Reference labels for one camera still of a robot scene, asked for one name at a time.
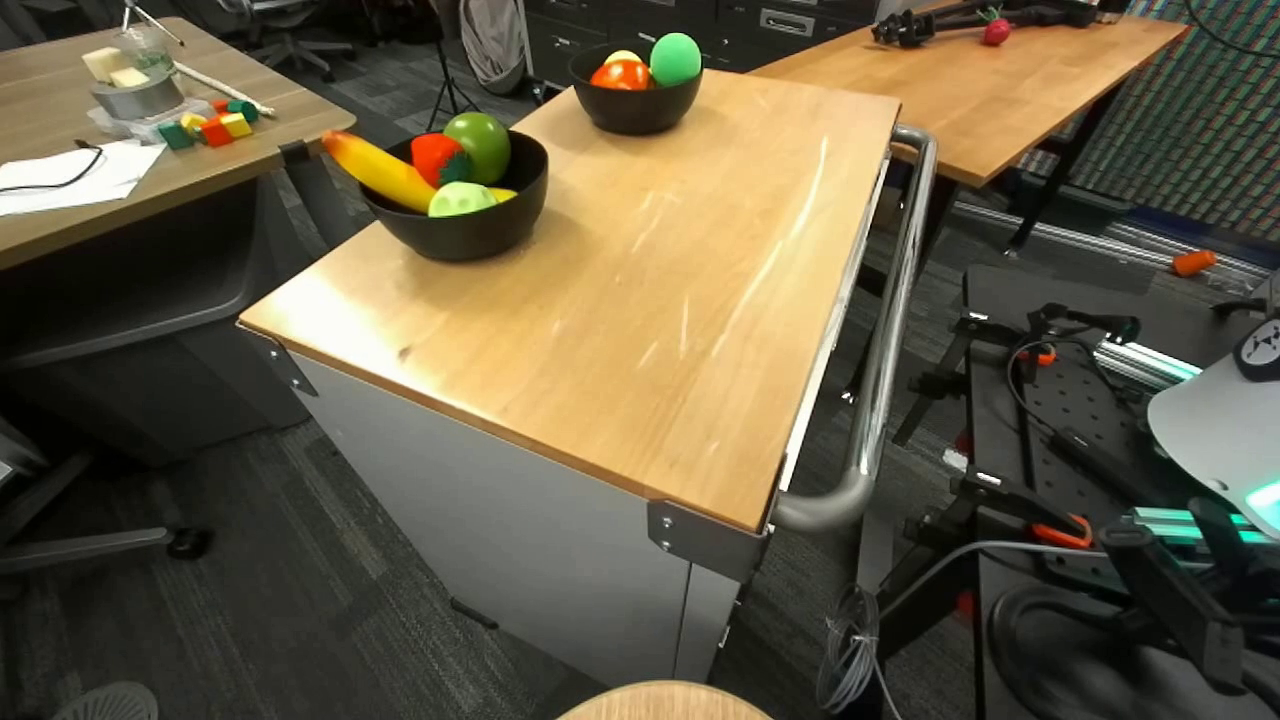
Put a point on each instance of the pale green round fruit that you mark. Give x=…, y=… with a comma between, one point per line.
x=462, y=200

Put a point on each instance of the dark green toy pear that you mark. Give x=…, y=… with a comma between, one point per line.
x=481, y=143

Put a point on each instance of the red toy apple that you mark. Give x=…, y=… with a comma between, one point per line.
x=620, y=76

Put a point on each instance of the small red ball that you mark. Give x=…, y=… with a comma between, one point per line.
x=431, y=153

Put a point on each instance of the bright green ball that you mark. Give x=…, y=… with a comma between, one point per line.
x=678, y=58

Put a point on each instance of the yellow toy banana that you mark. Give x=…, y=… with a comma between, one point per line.
x=381, y=171

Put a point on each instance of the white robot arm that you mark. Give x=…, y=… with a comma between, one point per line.
x=1207, y=425

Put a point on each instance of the black bowl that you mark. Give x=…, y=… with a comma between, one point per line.
x=636, y=112
x=467, y=239

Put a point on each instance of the white cart with wooden top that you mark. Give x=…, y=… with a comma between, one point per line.
x=534, y=533

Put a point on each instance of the yellow ball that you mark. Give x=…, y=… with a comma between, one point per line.
x=620, y=58

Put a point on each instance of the round wooden stool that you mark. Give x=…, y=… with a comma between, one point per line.
x=666, y=702

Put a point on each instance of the wooden office desk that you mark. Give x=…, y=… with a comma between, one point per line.
x=986, y=95
x=41, y=107

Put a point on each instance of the black clamp tool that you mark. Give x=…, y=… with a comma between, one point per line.
x=932, y=24

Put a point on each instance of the yellow toy block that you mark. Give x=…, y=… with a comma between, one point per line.
x=236, y=126

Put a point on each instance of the black office chair base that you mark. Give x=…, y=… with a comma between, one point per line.
x=284, y=42

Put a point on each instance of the red toy block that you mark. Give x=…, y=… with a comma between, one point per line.
x=214, y=135

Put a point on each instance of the small red object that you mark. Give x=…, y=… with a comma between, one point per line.
x=996, y=34

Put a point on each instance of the white plastic rod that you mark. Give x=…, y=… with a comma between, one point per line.
x=226, y=88

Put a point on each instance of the silver aluminium bar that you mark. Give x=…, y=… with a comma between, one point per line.
x=1145, y=360

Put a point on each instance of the green toy block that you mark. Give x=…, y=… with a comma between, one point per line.
x=172, y=135

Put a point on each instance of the small orange object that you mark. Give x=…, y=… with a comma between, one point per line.
x=1194, y=261

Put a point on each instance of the white paper sheets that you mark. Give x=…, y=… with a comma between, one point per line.
x=94, y=171

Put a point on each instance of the clear plastic container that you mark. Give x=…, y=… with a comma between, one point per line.
x=129, y=80

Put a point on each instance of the grey office chair base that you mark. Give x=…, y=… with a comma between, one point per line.
x=83, y=547

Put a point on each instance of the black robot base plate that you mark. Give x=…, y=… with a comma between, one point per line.
x=1067, y=305

